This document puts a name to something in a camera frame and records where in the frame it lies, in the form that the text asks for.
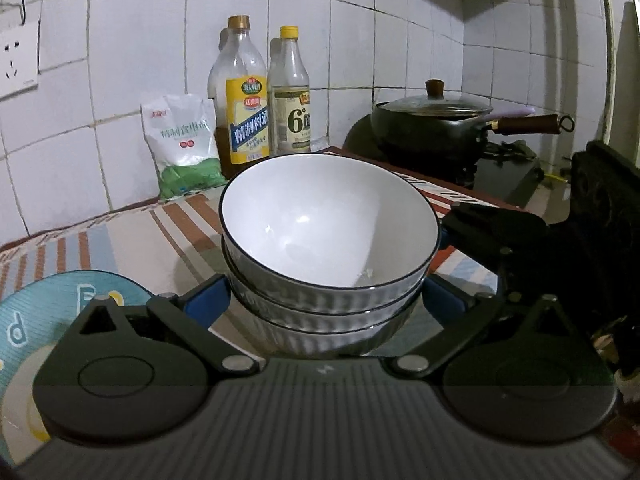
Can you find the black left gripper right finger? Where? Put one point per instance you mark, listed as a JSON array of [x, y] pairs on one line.
[[462, 317]]

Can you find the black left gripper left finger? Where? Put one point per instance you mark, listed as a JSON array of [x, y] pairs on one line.
[[188, 319]]

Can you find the white bowl black rim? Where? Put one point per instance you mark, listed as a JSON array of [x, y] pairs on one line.
[[328, 233]]

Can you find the blue egg pattern plate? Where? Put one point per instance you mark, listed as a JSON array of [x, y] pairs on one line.
[[33, 320]]

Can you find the striped woven table mat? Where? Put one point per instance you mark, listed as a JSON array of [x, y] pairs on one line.
[[174, 246]]

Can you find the gas stove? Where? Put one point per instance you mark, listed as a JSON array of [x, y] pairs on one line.
[[508, 171]]

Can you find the black wok with lid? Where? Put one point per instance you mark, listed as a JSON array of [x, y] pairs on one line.
[[442, 136]]

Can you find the white green salt bag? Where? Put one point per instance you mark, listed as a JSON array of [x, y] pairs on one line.
[[180, 133]]

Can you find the cooking wine bottle yellow label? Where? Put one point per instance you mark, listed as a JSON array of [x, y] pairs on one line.
[[238, 86]]

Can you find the vinegar bottle yellow cap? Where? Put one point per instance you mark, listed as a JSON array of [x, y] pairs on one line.
[[289, 95]]

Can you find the white wall socket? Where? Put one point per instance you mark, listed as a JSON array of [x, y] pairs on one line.
[[19, 59]]

